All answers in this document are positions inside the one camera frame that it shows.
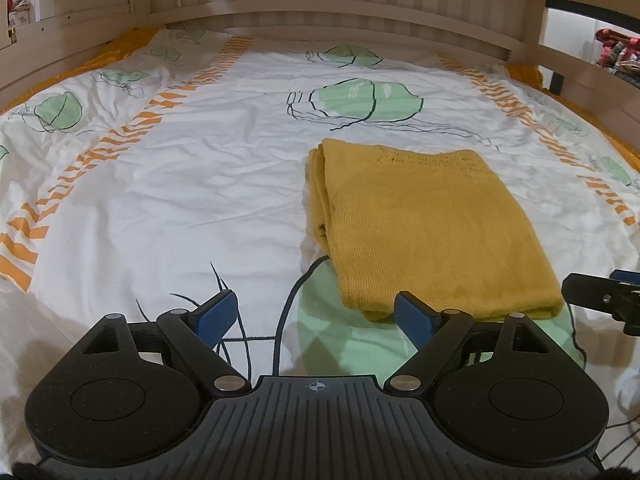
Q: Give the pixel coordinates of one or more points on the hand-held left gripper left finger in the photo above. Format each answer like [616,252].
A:
[217,312]

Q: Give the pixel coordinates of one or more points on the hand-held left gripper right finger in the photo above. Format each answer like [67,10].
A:
[412,317]

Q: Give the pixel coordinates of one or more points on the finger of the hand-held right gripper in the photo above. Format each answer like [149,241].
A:
[590,290]
[626,276]

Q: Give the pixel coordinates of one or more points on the mustard yellow knit sweater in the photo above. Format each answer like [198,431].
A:
[430,230]

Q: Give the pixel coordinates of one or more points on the colourful clothes pile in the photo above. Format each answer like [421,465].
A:
[620,50]

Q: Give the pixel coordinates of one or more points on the white leaf-print blanket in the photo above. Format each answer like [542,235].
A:
[175,185]

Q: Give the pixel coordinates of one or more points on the floral cloth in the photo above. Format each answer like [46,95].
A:
[21,12]

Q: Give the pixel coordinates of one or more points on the wooden bed frame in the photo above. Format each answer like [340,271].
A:
[350,15]

